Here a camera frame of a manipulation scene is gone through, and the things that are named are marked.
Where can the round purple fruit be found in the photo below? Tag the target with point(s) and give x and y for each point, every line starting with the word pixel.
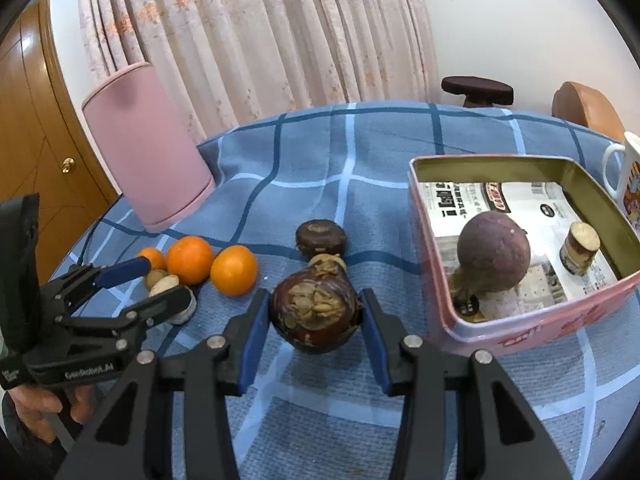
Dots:
pixel 492 255

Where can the brown leather sofa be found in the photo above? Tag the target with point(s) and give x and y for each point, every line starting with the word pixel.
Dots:
pixel 585 107

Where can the dark brown mangosteen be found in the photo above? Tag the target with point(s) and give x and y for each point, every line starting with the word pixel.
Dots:
pixel 320 237
pixel 312 322

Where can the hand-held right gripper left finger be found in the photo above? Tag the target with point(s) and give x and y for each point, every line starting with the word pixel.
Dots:
pixel 255 342

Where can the pink chair back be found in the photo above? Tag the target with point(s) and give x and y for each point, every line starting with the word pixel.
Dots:
pixel 145 145

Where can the floral pink curtain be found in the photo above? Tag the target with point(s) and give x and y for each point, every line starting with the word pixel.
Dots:
pixel 260 35

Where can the cut cream-topped brown fruit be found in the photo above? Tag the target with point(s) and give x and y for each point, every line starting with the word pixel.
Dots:
pixel 184 310
pixel 580 249

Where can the person's left hand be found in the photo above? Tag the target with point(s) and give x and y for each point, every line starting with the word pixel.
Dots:
pixel 31 406

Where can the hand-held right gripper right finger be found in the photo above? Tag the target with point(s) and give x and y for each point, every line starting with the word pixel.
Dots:
pixel 375 342

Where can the pink metal tin box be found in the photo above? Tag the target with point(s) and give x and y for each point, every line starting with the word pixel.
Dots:
pixel 525 332

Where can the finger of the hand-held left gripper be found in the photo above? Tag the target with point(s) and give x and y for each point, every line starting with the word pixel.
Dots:
pixel 122 272
pixel 150 312

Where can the newspaper lining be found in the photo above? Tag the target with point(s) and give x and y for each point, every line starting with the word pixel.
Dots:
pixel 525 200

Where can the brass door knob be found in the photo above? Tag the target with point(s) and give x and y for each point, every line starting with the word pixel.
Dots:
pixel 66 164

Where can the white printed mug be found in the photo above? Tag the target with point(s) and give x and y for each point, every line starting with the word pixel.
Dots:
pixel 627 180

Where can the small orange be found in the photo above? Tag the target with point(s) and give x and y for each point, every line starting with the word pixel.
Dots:
pixel 154 256

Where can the dark brown round stool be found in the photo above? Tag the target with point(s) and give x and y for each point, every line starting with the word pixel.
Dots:
pixel 477 89

